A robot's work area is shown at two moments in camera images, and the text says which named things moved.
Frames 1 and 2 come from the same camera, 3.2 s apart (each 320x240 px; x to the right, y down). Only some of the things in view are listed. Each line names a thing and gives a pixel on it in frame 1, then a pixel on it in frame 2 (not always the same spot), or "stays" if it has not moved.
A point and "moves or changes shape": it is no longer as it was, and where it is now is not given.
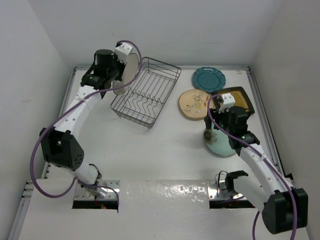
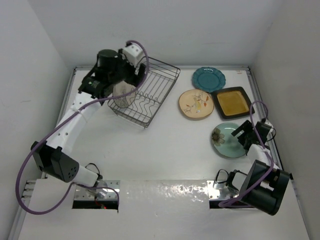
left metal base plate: [102, 190] stays
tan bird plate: [193, 103] stays
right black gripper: [215, 114] to [246, 127]
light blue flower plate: [217, 141] moves or changes shape
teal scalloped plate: [208, 78] stays
